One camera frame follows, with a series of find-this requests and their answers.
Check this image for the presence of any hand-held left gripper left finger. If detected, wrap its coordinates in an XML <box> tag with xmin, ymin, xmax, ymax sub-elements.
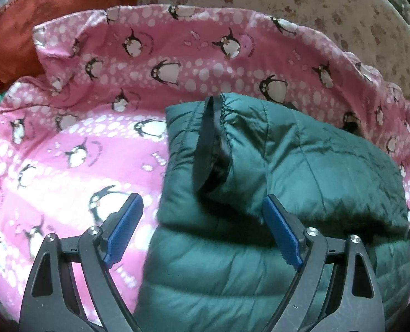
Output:
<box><xmin>20</xmin><ymin>193</ymin><xmax>144</xmax><ymax>332</ymax></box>

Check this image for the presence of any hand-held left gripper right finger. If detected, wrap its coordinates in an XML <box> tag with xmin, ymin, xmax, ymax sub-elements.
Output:
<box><xmin>261</xmin><ymin>194</ymin><xmax>387</xmax><ymax>332</ymax></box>

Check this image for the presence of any green quilted puffer jacket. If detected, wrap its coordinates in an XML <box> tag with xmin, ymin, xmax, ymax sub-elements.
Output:
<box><xmin>134</xmin><ymin>92</ymin><xmax>410</xmax><ymax>332</ymax></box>

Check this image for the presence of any pink penguin print blanket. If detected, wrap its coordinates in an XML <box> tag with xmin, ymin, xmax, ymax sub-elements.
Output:
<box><xmin>0</xmin><ymin>3</ymin><xmax>410</xmax><ymax>332</ymax></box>

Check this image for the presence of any orange fringed cloth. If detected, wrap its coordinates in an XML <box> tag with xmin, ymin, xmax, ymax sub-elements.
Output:
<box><xmin>0</xmin><ymin>0</ymin><xmax>138</xmax><ymax>90</ymax></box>

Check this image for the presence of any beige floral bed sheet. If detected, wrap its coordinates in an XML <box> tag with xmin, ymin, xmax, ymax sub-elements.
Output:
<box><xmin>127</xmin><ymin>0</ymin><xmax>410</xmax><ymax>101</ymax></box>

